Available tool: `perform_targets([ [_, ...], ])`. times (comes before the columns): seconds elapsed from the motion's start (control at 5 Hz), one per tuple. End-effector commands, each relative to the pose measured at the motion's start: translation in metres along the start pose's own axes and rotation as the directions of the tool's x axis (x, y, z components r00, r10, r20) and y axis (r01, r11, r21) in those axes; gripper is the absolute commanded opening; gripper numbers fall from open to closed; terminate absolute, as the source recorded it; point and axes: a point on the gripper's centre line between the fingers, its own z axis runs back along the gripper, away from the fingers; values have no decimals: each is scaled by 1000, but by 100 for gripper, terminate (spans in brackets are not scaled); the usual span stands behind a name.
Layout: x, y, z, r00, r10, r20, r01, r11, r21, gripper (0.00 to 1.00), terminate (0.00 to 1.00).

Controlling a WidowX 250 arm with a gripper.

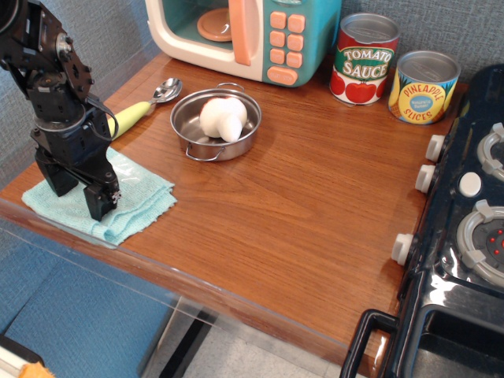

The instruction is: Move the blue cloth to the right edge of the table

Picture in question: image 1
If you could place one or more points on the white stove knob middle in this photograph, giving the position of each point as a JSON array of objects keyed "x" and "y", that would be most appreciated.
[{"x": 424, "y": 178}]

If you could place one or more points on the light blue cloth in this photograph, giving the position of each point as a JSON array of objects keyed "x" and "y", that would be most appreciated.
[{"x": 145, "y": 196}]

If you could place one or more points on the white stove knob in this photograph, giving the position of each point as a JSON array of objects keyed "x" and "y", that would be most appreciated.
[
  {"x": 424, "y": 178},
  {"x": 401, "y": 248},
  {"x": 434, "y": 148}
]

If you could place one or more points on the orange microwave plate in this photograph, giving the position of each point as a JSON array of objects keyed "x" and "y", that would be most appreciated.
[{"x": 215, "y": 25}]

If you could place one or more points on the black oven door handle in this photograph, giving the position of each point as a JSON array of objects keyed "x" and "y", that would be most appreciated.
[{"x": 370, "y": 320}]

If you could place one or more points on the pineapple slices can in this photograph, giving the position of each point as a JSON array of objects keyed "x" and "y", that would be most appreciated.
[{"x": 423, "y": 86}]

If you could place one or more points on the small steel pot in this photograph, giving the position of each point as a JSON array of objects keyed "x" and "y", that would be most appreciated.
[{"x": 199, "y": 147}]

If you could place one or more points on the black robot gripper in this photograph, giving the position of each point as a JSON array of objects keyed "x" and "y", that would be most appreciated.
[{"x": 75, "y": 151}]

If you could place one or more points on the spoon with green handle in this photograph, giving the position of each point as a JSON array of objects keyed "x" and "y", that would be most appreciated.
[{"x": 127, "y": 118}]

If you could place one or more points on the orange object at corner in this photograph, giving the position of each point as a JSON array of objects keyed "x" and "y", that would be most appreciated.
[{"x": 35, "y": 370}]

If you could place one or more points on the teal toy microwave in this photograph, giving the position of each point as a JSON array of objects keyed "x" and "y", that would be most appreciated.
[{"x": 276, "y": 42}]

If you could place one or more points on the white stove knob top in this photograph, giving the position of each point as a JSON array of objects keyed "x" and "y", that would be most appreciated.
[{"x": 434, "y": 148}]

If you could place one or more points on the white toy mushroom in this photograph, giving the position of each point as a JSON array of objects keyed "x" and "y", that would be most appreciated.
[{"x": 223, "y": 118}]

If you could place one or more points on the white round stove button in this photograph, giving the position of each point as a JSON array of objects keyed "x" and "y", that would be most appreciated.
[{"x": 470, "y": 185}]

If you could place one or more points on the white stove knob bottom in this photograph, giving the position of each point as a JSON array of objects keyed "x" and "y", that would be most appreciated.
[{"x": 401, "y": 248}]

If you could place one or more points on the black toy stove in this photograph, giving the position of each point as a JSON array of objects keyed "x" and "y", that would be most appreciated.
[{"x": 450, "y": 315}]

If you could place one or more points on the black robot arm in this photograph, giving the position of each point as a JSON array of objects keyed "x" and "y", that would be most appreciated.
[{"x": 40, "y": 57}]

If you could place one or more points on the tomato sauce can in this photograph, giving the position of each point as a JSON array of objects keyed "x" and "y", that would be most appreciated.
[{"x": 365, "y": 49}]

